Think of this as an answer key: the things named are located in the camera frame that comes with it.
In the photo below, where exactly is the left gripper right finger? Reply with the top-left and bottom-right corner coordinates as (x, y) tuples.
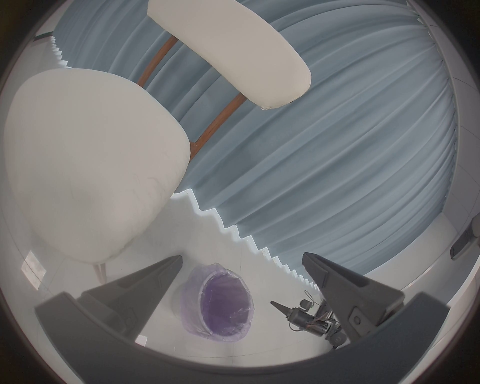
(302, 252), (406, 342)

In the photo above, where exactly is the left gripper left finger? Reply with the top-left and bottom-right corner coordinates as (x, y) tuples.
(79, 255), (184, 341)

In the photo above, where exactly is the purple plastic bag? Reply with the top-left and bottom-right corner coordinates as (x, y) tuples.
(181, 262), (256, 342)

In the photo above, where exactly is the white trash bin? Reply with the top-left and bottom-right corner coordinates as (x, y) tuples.
(172, 268), (255, 340)

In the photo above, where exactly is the pale blue curtain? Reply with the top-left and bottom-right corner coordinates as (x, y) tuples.
(35, 0), (460, 297)

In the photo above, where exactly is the white cushioned wooden chair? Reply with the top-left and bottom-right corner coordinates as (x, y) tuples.
(4, 0), (312, 280)

